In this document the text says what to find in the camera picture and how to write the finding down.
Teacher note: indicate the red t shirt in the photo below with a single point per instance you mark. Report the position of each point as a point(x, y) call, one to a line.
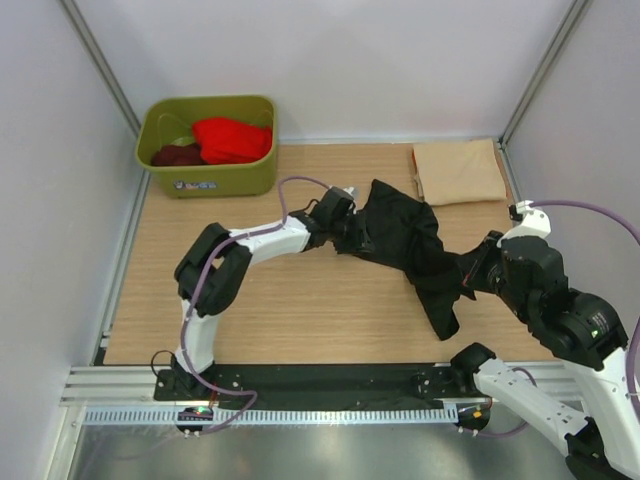
point(226, 141)

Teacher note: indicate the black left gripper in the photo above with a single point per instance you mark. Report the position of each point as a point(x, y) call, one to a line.
point(348, 214)

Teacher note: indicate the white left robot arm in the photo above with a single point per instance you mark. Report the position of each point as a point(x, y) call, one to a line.
point(210, 275)

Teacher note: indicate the black t shirt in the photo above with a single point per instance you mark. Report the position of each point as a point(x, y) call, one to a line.
point(405, 237)

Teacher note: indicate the folded beige t shirt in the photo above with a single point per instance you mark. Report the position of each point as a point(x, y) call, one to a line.
point(454, 172)

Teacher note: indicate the slotted grey cable duct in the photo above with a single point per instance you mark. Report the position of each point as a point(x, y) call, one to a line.
point(201, 416)

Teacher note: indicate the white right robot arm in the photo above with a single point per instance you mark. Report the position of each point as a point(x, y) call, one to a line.
point(582, 330)

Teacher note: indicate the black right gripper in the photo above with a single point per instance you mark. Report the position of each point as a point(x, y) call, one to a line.
point(473, 278)

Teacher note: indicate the dark maroon t shirt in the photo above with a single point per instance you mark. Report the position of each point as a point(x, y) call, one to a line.
point(178, 156)

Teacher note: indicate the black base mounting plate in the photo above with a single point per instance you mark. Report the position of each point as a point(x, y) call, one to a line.
point(346, 385)

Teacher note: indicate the olive green plastic bin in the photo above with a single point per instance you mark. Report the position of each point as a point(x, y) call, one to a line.
point(169, 122)

